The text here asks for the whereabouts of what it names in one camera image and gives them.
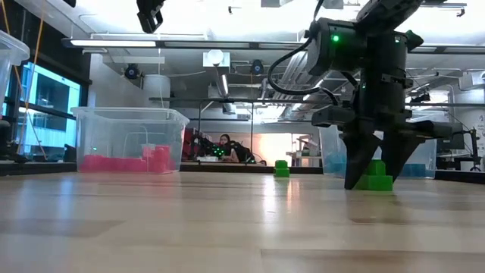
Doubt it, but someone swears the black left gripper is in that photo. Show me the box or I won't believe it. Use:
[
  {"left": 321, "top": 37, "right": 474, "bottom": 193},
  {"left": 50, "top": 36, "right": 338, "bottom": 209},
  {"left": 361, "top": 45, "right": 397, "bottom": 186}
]
[{"left": 136, "top": 0, "right": 167, "bottom": 34}]

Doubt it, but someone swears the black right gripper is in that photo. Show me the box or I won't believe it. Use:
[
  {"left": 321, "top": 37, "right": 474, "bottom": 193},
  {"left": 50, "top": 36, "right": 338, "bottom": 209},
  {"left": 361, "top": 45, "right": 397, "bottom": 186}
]
[{"left": 311, "top": 32, "right": 454, "bottom": 190}]

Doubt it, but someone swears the short green toy block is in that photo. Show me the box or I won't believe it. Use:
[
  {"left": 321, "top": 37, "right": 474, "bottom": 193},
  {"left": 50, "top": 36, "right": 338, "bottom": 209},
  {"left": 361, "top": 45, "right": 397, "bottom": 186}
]
[
  {"left": 353, "top": 158, "right": 394, "bottom": 192},
  {"left": 274, "top": 159, "right": 291, "bottom": 178}
]

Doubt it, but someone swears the short red toy block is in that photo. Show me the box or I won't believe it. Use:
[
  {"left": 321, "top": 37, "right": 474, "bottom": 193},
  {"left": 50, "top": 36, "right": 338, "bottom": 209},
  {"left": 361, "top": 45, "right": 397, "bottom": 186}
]
[
  {"left": 153, "top": 145, "right": 176, "bottom": 174},
  {"left": 79, "top": 154, "right": 109, "bottom": 174},
  {"left": 142, "top": 146, "right": 157, "bottom": 174}
]

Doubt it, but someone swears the clear plastic bin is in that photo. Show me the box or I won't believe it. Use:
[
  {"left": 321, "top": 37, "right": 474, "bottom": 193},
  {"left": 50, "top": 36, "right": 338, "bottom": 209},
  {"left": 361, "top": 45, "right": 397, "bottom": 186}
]
[
  {"left": 0, "top": 30, "right": 31, "bottom": 111},
  {"left": 70, "top": 105, "right": 190, "bottom": 174},
  {"left": 318, "top": 124, "right": 444, "bottom": 179}
]

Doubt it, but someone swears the black beam with light tubes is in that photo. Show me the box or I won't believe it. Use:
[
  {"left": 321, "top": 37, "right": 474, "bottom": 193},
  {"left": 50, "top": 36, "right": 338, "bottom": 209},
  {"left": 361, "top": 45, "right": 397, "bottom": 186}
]
[{"left": 62, "top": 36, "right": 485, "bottom": 55}]

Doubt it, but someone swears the black round ceiling device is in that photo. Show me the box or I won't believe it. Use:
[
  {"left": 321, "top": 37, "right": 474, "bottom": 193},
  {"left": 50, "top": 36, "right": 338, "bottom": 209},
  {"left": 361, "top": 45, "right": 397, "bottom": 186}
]
[
  {"left": 249, "top": 59, "right": 265, "bottom": 76},
  {"left": 124, "top": 63, "right": 142, "bottom": 80}
]

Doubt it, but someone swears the white cylinder tank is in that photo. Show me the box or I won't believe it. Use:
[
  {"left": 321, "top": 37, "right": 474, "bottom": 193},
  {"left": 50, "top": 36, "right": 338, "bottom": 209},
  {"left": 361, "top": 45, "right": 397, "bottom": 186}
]
[{"left": 142, "top": 74, "right": 171, "bottom": 109}]

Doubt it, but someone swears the white dome lamp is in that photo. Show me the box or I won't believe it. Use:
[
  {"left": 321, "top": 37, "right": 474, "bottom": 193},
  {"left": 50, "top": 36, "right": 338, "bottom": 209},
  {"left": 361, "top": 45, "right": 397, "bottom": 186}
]
[{"left": 202, "top": 49, "right": 231, "bottom": 68}]

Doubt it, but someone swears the black monitor on stand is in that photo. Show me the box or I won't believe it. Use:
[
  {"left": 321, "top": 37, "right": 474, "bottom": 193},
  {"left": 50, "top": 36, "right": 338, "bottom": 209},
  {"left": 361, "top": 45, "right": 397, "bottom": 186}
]
[{"left": 435, "top": 121, "right": 481, "bottom": 172}]

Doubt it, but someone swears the red and black machine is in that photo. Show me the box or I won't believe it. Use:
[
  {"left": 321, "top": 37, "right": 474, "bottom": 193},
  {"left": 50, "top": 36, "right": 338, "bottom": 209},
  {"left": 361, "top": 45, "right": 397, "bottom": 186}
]
[{"left": 183, "top": 127, "right": 219, "bottom": 160}]

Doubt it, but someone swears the large window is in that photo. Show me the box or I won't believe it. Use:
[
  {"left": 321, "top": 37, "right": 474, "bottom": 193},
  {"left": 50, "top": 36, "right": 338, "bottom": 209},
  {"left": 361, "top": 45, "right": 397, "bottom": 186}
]
[{"left": 17, "top": 62, "right": 83, "bottom": 151}]

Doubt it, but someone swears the person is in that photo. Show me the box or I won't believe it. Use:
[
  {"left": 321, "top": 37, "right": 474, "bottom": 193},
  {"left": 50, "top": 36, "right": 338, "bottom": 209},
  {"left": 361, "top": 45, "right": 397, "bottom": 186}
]
[{"left": 218, "top": 133, "right": 243, "bottom": 162}]

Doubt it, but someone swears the grey ceiling fixture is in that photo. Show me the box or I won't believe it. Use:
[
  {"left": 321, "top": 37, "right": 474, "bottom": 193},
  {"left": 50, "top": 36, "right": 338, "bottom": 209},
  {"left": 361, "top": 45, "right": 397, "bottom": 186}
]
[{"left": 420, "top": 2, "right": 468, "bottom": 18}]

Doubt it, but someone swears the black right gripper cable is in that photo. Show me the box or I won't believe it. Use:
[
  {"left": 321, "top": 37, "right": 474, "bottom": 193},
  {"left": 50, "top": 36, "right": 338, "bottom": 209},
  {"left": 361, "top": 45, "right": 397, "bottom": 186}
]
[{"left": 267, "top": 0, "right": 340, "bottom": 106}]

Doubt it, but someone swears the yellow cable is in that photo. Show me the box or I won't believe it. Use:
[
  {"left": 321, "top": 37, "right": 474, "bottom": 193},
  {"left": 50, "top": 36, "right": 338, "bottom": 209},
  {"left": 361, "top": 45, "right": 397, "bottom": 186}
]
[{"left": 2, "top": 0, "right": 49, "bottom": 160}]

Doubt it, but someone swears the black aluminium table frame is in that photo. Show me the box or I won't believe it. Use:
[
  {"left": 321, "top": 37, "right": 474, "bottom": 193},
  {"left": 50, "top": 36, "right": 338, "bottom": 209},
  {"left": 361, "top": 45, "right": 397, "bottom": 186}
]
[{"left": 0, "top": 161, "right": 485, "bottom": 186}]

